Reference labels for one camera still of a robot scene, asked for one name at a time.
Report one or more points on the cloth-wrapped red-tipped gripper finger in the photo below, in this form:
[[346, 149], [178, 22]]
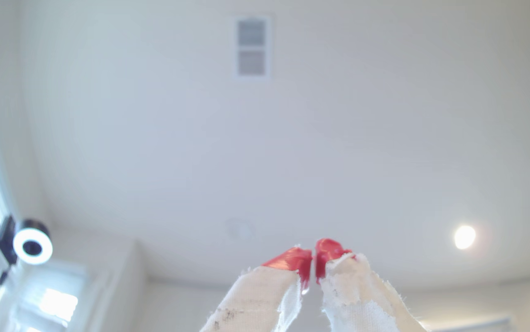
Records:
[[361, 299], [258, 299]]

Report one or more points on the round recessed ceiling light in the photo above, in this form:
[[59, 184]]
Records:
[[464, 237]]

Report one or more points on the small bright window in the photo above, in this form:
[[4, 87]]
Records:
[[57, 302]]

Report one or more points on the white ceiling air vent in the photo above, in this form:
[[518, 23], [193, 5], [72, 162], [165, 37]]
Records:
[[252, 46]]

